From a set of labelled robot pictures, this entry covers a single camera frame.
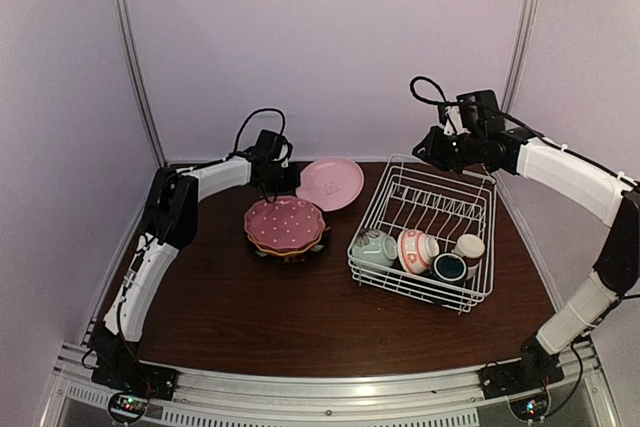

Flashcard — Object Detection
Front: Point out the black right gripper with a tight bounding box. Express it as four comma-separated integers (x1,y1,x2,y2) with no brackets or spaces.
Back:
414,123,486,172

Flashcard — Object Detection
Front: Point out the pink polka dot plate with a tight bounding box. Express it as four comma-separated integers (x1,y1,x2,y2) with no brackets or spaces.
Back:
244,196,326,248

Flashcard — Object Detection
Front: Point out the plain pink plate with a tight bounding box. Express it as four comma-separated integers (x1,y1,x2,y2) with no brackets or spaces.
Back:
296,157,365,212

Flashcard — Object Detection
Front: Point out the yellow polka dot plate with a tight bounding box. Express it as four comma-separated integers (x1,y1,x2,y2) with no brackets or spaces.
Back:
246,231,325,257

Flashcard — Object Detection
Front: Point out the black striped rim plate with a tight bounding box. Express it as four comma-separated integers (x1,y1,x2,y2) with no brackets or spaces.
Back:
245,225,332,264

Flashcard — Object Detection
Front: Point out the white red patterned bowl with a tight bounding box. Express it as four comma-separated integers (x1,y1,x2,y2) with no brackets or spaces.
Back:
397,229,440,275

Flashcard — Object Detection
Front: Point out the dark teal small cup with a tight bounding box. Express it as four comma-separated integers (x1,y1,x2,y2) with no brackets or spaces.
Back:
431,253,468,285

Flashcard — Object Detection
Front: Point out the pale green floral bowl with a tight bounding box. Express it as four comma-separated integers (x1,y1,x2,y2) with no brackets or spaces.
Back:
351,229,398,276

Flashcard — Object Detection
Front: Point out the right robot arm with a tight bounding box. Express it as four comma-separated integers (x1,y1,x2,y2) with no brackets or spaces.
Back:
409,77,639,389

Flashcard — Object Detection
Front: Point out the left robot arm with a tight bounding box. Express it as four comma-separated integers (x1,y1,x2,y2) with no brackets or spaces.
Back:
90,129,300,391

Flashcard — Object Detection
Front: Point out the white brown small cup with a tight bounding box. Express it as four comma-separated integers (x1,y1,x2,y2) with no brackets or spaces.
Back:
453,234,486,280

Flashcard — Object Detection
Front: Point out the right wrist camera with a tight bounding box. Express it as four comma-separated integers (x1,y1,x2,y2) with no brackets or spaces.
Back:
438,106,468,135

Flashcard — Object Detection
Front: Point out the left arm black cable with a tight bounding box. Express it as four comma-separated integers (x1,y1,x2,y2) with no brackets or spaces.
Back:
232,107,289,158

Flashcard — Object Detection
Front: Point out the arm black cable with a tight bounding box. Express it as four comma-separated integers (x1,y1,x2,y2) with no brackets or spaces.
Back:
409,75,466,108
232,107,289,158

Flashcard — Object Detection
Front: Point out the white wire dish rack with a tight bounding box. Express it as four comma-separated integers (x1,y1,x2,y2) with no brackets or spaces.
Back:
347,154,497,313

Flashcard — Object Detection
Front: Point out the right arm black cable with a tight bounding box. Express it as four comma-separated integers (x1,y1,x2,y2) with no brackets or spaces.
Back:
409,75,466,108

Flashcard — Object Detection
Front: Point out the right aluminium corner post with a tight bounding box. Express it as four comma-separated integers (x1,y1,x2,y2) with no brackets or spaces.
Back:
502,0,540,113

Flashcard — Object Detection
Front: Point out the aluminium corner post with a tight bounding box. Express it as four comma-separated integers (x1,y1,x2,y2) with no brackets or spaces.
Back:
502,0,540,113
114,0,166,167

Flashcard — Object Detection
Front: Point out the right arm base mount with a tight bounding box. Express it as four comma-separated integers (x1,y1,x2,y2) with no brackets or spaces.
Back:
479,335,564,400

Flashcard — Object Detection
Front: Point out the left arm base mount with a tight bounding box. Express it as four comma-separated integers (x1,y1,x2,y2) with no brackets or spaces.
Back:
88,330,178,401

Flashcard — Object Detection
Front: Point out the left aluminium corner post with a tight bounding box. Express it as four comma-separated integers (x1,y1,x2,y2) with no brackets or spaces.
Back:
114,0,166,167

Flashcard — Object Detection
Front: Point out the aluminium front frame rail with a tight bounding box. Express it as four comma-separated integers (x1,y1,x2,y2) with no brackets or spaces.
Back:
35,342,622,426

